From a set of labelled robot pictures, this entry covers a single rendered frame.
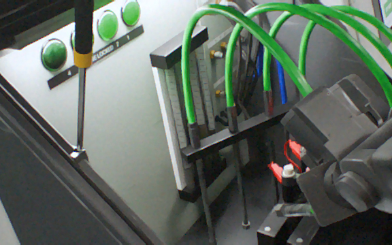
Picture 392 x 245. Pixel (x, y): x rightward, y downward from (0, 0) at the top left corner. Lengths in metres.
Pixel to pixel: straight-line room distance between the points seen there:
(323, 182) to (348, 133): 0.13
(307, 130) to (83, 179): 0.29
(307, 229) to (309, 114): 0.49
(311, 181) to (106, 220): 0.25
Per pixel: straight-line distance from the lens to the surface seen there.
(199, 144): 0.99
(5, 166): 0.76
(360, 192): 0.45
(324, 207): 0.62
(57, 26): 0.77
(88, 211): 0.66
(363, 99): 0.74
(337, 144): 0.50
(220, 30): 1.15
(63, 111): 0.83
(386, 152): 0.41
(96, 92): 0.87
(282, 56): 0.65
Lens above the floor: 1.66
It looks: 31 degrees down
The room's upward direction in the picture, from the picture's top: 10 degrees counter-clockwise
